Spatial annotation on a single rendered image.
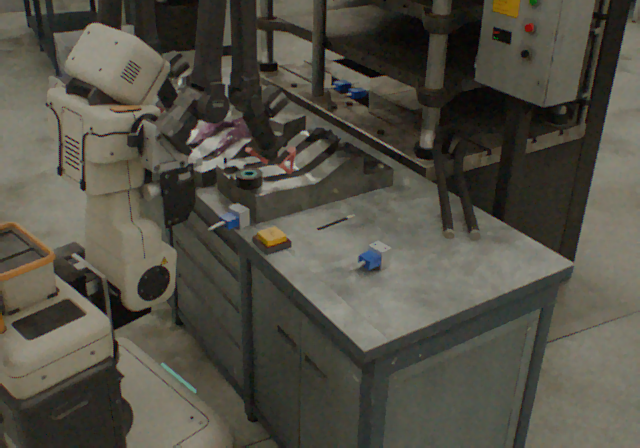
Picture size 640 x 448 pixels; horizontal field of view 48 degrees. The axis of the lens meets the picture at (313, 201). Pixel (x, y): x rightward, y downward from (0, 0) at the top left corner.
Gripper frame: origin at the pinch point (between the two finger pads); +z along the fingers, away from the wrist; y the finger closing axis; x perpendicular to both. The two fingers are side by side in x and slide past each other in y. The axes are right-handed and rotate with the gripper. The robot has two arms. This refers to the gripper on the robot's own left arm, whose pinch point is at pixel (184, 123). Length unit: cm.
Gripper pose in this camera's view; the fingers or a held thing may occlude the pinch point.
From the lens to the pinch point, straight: 230.8
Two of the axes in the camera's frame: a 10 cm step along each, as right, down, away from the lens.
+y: -7.1, -3.4, 6.2
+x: -6.4, 6.8, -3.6
